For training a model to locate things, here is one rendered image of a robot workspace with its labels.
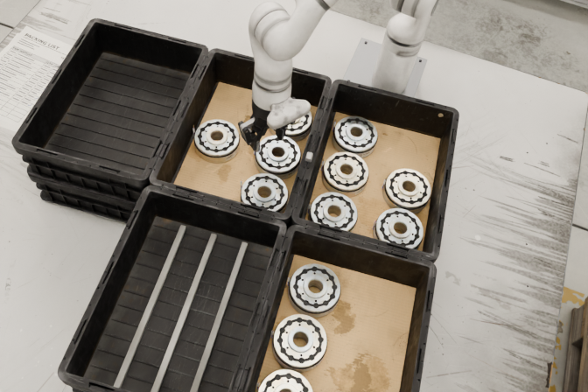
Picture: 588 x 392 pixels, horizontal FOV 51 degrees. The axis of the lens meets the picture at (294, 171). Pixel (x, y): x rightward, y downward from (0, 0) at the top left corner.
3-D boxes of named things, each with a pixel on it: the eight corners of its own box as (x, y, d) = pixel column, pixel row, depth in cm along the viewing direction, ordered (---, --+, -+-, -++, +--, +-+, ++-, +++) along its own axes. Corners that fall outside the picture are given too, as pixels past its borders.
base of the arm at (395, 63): (375, 65, 165) (390, 16, 150) (409, 74, 164) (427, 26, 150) (367, 89, 159) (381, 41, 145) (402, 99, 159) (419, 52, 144)
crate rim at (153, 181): (211, 52, 147) (211, 45, 145) (332, 83, 145) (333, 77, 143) (147, 189, 126) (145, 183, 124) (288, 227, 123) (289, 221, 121)
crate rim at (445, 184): (332, 83, 145) (333, 77, 143) (457, 115, 143) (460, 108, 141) (288, 227, 123) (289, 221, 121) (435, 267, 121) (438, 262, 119)
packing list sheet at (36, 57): (20, 24, 175) (19, 23, 175) (92, 50, 172) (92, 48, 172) (-55, 107, 158) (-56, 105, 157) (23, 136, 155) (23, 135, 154)
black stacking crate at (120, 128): (101, 52, 158) (93, 18, 148) (212, 80, 155) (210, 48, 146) (25, 176, 136) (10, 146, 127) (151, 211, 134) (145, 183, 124)
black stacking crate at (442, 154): (327, 109, 153) (333, 79, 144) (444, 140, 151) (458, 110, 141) (286, 248, 132) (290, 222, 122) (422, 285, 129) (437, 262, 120)
